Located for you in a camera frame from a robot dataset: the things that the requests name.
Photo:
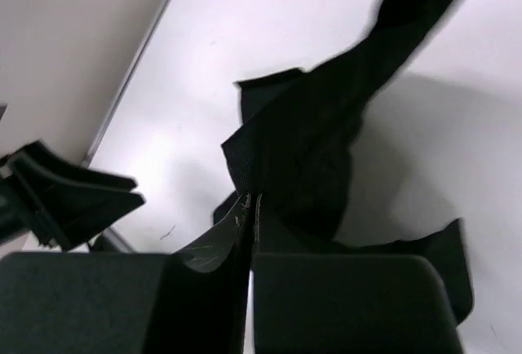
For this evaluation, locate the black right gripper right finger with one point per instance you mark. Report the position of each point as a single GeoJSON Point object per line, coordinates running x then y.
{"type": "Point", "coordinates": [314, 297]}

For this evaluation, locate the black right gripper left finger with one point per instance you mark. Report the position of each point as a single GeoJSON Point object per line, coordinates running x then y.
{"type": "Point", "coordinates": [191, 301]}

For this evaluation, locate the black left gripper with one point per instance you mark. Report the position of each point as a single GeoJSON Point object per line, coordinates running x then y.
{"type": "Point", "coordinates": [60, 203]}

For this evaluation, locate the black skirt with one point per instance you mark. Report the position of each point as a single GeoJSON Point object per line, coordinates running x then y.
{"type": "Point", "coordinates": [297, 126]}

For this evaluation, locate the aluminium table edge rail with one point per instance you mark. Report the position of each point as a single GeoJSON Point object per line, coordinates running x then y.
{"type": "Point", "coordinates": [123, 86]}

